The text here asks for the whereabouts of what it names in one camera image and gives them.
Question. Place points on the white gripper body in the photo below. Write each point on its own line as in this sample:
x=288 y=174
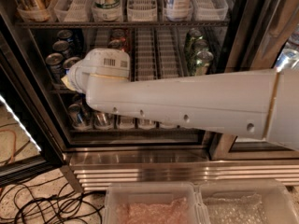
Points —
x=76 y=75

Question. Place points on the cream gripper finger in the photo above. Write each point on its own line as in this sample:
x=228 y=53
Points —
x=66 y=83

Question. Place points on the blue pepsi can front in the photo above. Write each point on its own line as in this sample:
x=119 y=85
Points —
x=68 y=63

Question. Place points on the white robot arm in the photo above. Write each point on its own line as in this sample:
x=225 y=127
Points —
x=259 y=104

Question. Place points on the red coca-cola can middle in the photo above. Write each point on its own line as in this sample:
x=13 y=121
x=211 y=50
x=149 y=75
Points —
x=117 y=44

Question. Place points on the red coca-cola can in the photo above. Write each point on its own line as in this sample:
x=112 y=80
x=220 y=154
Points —
x=117 y=44
x=118 y=34

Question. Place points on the blue silver can front left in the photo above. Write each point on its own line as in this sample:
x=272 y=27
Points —
x=55 y=64

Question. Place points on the red coca-cola can rear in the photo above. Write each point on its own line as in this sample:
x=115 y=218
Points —
x=118 y=34

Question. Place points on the dark can middle left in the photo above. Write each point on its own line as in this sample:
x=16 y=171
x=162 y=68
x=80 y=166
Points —
x=64 y=48

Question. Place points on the dark can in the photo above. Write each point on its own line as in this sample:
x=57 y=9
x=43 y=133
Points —
x=71 y=38
x=64 y=48

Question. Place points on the silver can bottom left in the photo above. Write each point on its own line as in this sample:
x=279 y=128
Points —
x=76 y=115

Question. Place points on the dark can rear left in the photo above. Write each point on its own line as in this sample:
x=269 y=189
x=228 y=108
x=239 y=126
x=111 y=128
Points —
x=71 y=38

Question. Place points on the open fridge door left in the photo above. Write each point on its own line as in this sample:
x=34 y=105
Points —
x=16 y=98

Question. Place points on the green can rear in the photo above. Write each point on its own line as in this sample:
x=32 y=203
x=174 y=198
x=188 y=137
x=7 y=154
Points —
x=193 y=35

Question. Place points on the stainless fridge base grille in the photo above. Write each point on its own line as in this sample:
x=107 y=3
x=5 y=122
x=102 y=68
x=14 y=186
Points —
x=95 y=171

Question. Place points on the green can middle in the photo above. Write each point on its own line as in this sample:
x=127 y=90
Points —
x=197 y=46

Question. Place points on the clear bin pink bubble wrap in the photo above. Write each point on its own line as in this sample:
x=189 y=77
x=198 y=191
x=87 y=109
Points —
x=152 y=203

